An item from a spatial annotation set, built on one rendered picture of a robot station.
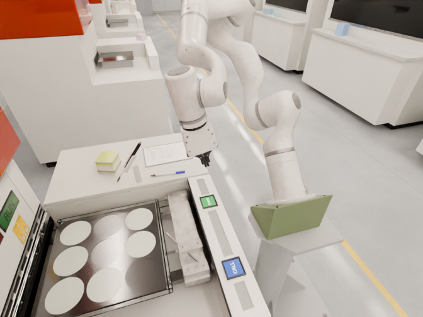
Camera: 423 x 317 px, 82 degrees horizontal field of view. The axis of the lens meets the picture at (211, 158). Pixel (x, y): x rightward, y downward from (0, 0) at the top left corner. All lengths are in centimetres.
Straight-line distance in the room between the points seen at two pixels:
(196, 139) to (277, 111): 36
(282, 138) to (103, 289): 77
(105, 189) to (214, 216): 44
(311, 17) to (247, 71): 420
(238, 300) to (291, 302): 110
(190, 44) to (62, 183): 73
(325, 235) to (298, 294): 82
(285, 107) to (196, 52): 39
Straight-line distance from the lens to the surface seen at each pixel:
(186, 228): 94
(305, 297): 185
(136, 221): 97
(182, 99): 66
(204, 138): 75
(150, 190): 102
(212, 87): 65
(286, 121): 96
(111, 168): 106
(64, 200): 105
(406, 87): 372
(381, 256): 225
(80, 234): 100
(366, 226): 238
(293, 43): 516
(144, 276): 84
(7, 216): 89
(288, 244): 101
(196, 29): 81
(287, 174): 95
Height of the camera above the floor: 163
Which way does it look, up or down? 38 degrees down
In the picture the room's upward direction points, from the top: straight up
